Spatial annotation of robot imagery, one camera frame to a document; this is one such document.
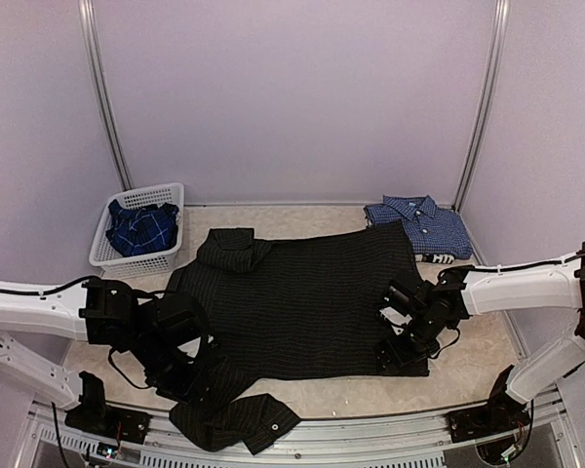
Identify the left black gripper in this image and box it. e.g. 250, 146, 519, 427
132, 331, 216, 412

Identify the black white printed shirt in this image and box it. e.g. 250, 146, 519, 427
414, 253, 455, 264

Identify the black pinstripe long sleeve shirt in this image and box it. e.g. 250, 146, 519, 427
168, 222, 428, 453

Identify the white plastic laundry basket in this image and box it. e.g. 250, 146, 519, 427
89, 183, 184, 279

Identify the blue checked shirt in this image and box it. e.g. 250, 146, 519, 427
364, 195, 474, 260

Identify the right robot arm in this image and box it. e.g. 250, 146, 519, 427
375, 242, 585, 433

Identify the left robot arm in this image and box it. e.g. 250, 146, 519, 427
0, 276, 213, 434

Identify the dark blue plaid shirt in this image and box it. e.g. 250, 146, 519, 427
105, 201, 179, 257

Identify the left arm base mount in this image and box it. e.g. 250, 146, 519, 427
65, 371, 151, 445

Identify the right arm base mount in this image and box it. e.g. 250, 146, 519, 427
446, 366, 531, 443

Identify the front aluminium rail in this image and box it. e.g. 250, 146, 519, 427
15, 387, 585, 467

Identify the right aluminium frame post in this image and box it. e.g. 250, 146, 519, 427
452, 0, 510, 213

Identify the aluminium frame post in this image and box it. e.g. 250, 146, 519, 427
452, 0, 510, 213
78, 0, 133, 191

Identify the left aluminium frame post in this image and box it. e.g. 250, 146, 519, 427
78, 0, 133, 191

